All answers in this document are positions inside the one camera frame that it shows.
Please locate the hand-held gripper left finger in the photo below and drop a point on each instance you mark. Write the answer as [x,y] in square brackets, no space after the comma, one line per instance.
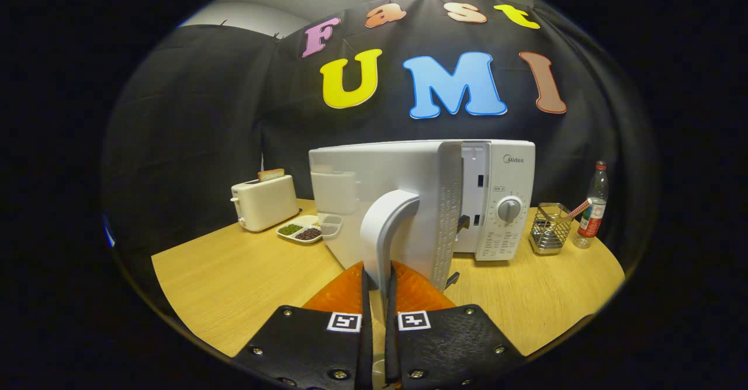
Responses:
[366,349]

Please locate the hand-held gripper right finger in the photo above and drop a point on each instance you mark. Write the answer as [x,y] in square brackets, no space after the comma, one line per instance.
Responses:
[390,349]

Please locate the white microwave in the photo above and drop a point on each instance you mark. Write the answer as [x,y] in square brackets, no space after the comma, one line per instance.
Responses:
[397,185]

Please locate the white divided dish with beans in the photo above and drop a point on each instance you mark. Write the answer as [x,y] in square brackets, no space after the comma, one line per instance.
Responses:
[299,230]

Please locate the white toaster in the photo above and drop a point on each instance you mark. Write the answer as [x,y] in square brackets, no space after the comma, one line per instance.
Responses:
[266,203]

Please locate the toast slice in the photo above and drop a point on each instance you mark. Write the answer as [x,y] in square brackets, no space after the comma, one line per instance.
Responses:
[272,175]

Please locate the red white striped straw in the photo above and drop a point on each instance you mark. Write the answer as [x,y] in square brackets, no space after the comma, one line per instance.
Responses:
[579,209]

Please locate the clear plastic bottle red label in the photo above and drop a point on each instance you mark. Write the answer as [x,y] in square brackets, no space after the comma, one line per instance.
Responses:
[593,214]

